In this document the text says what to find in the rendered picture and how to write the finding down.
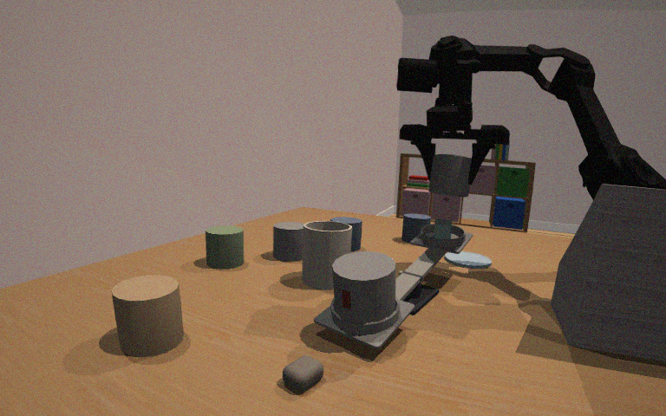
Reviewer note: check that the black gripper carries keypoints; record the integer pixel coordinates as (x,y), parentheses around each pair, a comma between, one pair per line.
(486,137)

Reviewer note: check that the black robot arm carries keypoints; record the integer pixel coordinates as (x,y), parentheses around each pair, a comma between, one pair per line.
(451,64)

